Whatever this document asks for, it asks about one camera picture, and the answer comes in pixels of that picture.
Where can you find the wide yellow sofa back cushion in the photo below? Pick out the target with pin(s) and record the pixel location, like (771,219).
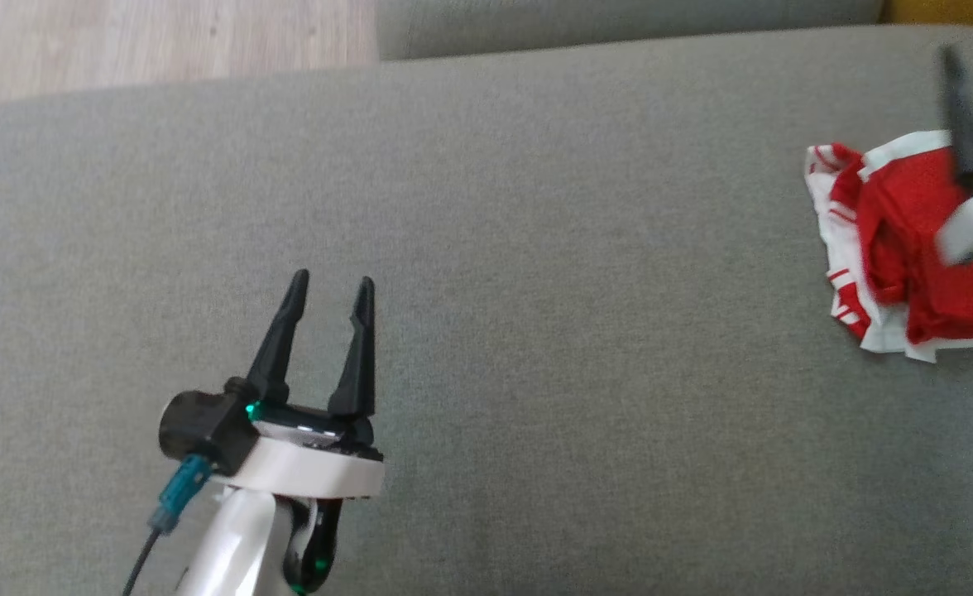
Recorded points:
(958,10)

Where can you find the large grey sofa chaise cushion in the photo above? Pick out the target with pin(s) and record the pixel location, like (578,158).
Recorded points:
(577,290)

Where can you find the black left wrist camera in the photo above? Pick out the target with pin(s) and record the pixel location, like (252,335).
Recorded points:
(201,426)

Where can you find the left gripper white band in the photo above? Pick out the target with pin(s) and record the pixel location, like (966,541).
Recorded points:
(313,468)

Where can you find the long grey sofa seat cushion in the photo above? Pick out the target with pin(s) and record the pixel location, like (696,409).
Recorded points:
(619,21)

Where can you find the red white basketball jersey shirt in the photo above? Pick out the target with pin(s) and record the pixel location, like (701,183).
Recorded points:
(834,248)

